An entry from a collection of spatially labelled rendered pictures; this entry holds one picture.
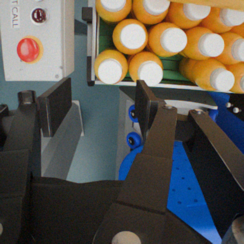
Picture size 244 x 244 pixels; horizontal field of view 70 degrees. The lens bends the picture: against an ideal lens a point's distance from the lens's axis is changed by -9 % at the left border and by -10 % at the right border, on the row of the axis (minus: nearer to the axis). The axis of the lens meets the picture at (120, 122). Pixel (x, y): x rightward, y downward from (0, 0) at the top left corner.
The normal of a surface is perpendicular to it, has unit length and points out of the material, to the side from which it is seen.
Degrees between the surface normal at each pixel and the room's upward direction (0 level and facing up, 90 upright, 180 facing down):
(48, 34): 0
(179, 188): 90
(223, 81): 0
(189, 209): 90
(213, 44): 0
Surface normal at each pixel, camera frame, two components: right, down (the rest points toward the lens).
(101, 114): 0.03, 0.41
